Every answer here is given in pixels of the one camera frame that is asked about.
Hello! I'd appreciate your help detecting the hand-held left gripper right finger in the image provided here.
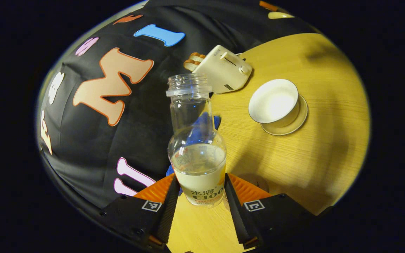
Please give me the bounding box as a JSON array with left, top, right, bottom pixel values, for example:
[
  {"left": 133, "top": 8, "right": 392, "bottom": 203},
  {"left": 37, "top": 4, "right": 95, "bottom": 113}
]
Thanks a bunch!
[{"left": 224, "top": 172, "right": 316, "bottom": 251}]

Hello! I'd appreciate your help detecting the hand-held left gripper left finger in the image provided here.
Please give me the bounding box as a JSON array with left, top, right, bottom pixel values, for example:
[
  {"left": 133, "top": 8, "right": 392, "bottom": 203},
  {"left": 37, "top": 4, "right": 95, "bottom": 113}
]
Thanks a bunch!
[{"left": 100, "top": 172, "right": 181, "bottom": 251}]

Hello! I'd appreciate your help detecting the clear plastic water bottle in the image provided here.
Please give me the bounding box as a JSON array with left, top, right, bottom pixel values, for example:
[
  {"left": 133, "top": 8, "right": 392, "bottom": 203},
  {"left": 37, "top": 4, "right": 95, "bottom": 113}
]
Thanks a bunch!
[{"left": 166, "top": 73, "right": 227, "bottom": 208}]

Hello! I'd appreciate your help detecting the white teacup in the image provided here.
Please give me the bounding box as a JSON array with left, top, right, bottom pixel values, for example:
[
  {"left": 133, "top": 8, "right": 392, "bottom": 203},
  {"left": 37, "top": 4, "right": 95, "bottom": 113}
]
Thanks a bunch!
[{"left": 248, "top": 78, "right": 300, "bottom": 124}]

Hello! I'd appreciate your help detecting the white teacup saucer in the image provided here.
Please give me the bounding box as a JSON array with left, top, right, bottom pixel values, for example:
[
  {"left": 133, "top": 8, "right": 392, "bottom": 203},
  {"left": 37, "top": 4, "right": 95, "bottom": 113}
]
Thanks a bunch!
[{"left": 260, "top": 94, "right": 309, "bottom": 136}]

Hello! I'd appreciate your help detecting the blue folded towel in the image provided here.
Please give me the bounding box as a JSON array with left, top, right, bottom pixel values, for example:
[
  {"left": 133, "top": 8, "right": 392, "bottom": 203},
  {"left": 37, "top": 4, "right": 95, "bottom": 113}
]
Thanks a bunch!
[{"left": 166, "top": 112, "right": 222, "bottom": 196}]

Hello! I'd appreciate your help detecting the black backdrop cloth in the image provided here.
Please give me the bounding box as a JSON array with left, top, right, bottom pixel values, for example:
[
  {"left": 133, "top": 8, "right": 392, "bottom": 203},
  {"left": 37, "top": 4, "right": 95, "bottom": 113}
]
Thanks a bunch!
[{"left": 37, "top": 0, "right": 321, "bottom": 212}]

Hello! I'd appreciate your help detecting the white toaster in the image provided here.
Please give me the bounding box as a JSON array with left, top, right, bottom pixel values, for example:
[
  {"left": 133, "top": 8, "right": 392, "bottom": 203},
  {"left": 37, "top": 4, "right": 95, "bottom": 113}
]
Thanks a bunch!
[{"left": 192, "top": 45, "right": 254, "bottom": 95}]

